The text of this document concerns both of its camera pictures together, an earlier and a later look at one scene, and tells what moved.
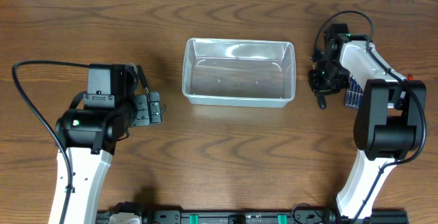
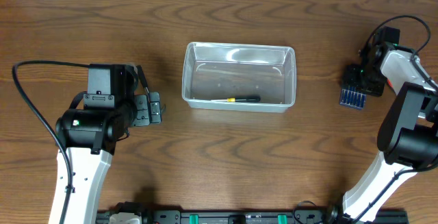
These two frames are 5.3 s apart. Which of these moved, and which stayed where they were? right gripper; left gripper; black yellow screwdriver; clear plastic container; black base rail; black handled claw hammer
Moved: black yellow screwdriver; right gripper
Stayed: black handled claw hammer; black base rail; left gripper; clear plastic container
